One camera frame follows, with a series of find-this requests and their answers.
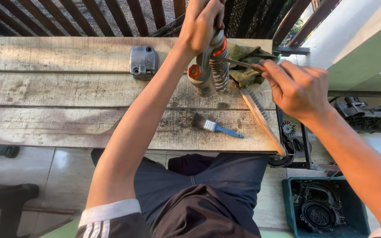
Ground person's right hand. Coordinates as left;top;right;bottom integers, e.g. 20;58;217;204
251;59;331;121

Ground person's left hand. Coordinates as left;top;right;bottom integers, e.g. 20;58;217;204
178;0;226;57

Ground thin metal pick tool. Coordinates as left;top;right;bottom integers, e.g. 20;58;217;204
210;56;256;69

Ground grey shock absorber with spring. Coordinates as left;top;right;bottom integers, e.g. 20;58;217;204
187;28;231;98

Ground olive green rag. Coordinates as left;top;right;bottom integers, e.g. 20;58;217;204
226;42;278;89

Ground grey metal engine cover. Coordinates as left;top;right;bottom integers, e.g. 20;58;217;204
130;46;159;80

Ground dark wooden railing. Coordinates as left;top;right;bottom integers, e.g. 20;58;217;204
0;0;340;47

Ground black metal clutch parts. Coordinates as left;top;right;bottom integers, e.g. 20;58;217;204
269;120;312;168

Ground person's dark trousers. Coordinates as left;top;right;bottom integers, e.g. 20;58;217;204
91;149;270;232

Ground black plastic engine shroud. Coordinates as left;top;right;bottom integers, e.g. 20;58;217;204
334;97;381;137

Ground green crate with engine parts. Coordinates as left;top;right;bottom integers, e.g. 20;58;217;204
282;177;372;238

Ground dark cloth on floor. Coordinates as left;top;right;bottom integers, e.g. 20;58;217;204
0;145;21;158

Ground dark stool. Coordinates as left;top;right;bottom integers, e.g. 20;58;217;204
0;183;40;238

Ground blue handled paint brush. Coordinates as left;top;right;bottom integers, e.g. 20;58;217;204
192;113;245;139

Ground wooden handled wire brush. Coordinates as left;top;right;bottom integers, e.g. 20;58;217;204
240;88;287;157

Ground black metal table frame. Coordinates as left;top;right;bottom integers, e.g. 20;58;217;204
272;46;343;171

